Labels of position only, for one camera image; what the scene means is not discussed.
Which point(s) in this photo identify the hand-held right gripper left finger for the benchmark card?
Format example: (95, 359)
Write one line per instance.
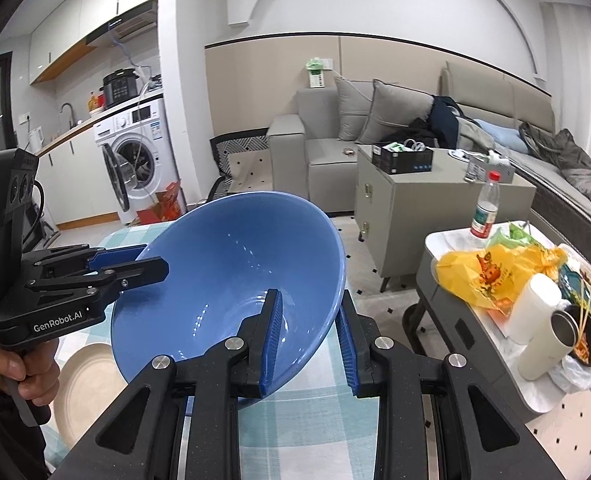
(271, 350)

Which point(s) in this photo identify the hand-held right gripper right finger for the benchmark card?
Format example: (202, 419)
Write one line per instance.
(348, 355)

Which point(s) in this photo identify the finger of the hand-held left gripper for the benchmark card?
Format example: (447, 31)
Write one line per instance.
(115, 256)
(140, 271)

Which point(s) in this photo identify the blue ribbed bowl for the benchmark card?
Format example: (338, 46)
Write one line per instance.
(215, 270)

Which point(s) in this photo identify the cream round plate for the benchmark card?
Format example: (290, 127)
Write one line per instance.
(85, 395)

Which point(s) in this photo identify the person's left hand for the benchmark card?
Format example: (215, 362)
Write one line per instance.
(0, 362)

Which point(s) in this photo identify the red gift box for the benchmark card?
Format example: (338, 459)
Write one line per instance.
(168, 205)

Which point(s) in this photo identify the white lower kitchen cabinets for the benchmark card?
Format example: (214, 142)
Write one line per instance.
(75, 180)

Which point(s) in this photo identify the white kitchen cabinets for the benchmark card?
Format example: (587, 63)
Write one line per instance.
(75, 15)
(75, 180)

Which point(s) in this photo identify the teal checked tablecloth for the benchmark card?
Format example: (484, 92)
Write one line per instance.
(305, 435)

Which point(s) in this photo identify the white washing machine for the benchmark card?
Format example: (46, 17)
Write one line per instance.
(145, 120)

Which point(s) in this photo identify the white electric kettle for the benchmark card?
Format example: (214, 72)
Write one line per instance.
(36, 141)

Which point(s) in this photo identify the chrome kitchen faucet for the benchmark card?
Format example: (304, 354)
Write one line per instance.
(71, 119)

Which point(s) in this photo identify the yellow oil bottle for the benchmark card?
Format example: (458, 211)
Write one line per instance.
(95, 104)

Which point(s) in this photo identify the grey side cabinet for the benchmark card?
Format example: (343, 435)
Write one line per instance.
(415, 210)

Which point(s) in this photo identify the yellow plastic bag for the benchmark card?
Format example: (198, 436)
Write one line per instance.
(485, 270)

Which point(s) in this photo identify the black pressure cooker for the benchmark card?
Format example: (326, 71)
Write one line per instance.
(120, 90)

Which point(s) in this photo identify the white paper cup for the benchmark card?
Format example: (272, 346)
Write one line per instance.
(530, 310)

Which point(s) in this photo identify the white thermos tumbler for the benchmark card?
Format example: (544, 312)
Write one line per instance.
(540, 355)

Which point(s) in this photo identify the clear bottle with red cap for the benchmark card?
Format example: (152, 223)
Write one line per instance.
(484, 215)

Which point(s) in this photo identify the grey sofa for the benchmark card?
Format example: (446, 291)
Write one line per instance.
(325, 160)

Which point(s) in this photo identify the black cardboard box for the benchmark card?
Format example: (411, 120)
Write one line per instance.
(405, 162)

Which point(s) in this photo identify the green plastic bag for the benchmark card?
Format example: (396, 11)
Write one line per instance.
(515, 235)

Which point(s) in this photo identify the steel range hood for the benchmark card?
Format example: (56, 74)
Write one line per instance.
(125, 22)

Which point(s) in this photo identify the black takeaway food bowl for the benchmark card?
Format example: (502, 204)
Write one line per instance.
(588, 345)

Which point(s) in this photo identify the white upper kitchen cabinets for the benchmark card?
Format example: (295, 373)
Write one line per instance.
(75, 15)

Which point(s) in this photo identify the grey sofa cushion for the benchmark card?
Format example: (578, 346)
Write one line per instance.
(353, 110)
(395, 110)

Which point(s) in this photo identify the black jacket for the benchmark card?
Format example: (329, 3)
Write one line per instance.
(443, 120)

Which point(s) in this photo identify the light blue pillow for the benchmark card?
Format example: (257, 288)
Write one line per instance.
(500, 135)

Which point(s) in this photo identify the grey jacket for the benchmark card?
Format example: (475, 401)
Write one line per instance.
(570, 160)

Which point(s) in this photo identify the green and white wall holder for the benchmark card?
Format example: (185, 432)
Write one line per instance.
(315, 75)

